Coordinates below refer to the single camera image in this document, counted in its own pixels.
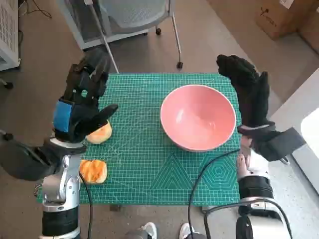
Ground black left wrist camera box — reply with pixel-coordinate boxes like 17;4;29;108
0;129;87;182

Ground pink bowl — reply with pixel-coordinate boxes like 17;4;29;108
160;84;237;153

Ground black chair caster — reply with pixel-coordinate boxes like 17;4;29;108
0;77;14;89

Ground small printed cardboard box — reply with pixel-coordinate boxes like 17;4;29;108
255;0;319;40

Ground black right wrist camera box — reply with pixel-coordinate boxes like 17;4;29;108
249;127;307;162

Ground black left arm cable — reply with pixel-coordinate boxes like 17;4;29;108
78;171;94;239

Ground orange ridged bread loaf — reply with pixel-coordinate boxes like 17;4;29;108
79;159;108;185

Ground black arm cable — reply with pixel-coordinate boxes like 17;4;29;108
187;149;241;239
78;171;94;239
203;198;294;239

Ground grey mesh chair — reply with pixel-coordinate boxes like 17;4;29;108
84;0;184;74

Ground large plain cardboard box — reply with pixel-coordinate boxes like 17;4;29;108
297;14;319;57

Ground black floor cable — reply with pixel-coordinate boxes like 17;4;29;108
16;0;52;20

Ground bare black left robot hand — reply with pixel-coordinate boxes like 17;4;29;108
51;53;119;144

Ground white perforated metal cabinet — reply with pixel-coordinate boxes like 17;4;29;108
0;0;21;72

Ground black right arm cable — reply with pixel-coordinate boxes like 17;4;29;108
187;149;241;239
203;198;294;239

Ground green cutting mat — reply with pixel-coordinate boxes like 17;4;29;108
33;72;246;207

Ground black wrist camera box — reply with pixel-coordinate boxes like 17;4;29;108
0;129;87;182
249;127;307;162

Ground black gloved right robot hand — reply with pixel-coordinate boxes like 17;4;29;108
216;54;272;126

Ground white shoe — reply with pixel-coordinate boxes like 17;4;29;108
179;223;195;239
141;222;158;239

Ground round pale bread bun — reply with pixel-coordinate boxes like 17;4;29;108
85;119;112;144

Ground white mesh-sided cabinet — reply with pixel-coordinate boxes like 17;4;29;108
56;0;150;50

